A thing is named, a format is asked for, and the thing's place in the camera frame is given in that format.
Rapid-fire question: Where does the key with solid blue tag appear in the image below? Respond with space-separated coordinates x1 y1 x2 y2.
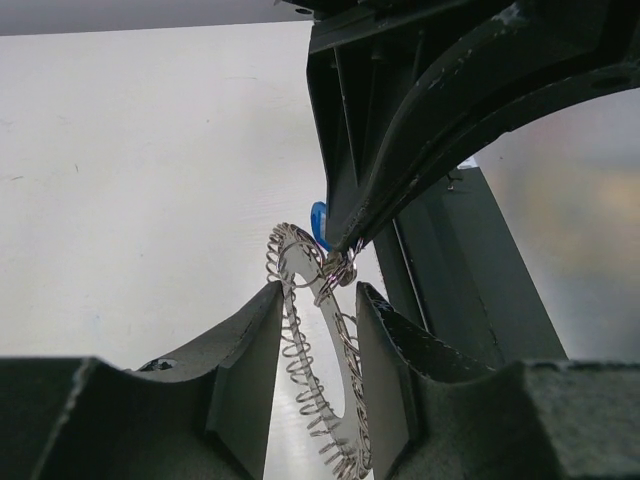
310 201 363 287

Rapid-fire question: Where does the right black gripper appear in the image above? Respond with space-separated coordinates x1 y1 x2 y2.
294 1 639 250

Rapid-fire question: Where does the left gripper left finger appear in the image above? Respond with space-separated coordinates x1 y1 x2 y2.
1 282 284 479

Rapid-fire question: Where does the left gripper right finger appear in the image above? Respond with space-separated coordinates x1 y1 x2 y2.
356 282 639 479

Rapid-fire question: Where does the metal disc keyring holder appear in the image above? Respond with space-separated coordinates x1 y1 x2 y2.
266 223 372 479

